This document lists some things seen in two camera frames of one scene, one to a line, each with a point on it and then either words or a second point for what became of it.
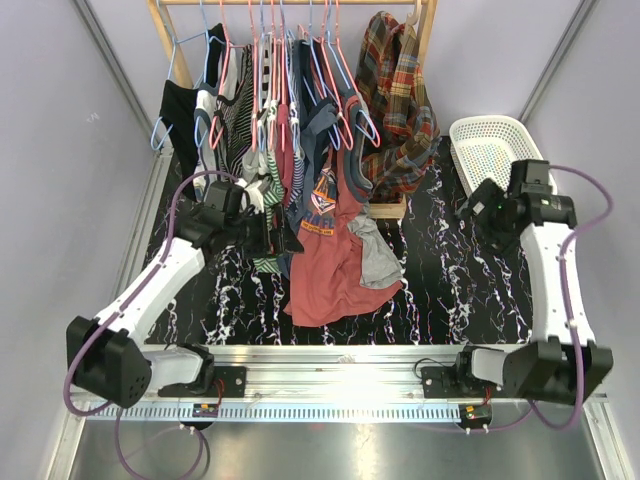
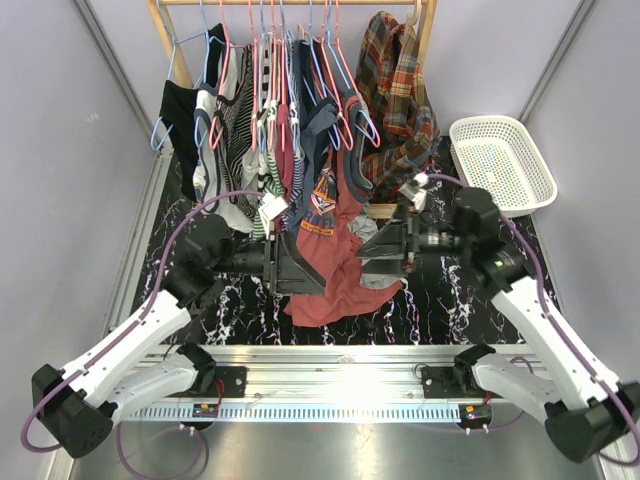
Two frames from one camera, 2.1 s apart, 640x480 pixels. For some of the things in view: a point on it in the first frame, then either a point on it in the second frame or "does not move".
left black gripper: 283,237 → 286,272
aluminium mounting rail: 298,372 does not move
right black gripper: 488,195 → 391,240
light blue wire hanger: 174,53 does not move
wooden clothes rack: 383,209 does not move
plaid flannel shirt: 390,79 does not move
